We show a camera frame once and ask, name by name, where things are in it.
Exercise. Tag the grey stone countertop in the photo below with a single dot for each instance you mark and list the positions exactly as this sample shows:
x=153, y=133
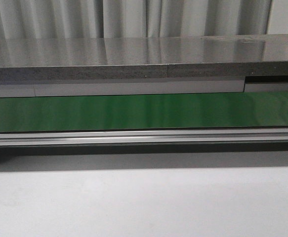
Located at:
x=130, y=66

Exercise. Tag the green conveyor belt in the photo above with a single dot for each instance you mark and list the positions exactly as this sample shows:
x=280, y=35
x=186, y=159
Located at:
x=160, y=111

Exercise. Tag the white pleated curtain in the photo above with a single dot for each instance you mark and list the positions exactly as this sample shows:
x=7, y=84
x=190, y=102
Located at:
x=66, y=19

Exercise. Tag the aluminium conveyor frame rail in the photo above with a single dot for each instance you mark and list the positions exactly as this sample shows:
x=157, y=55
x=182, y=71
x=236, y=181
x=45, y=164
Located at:
x=144, y=137

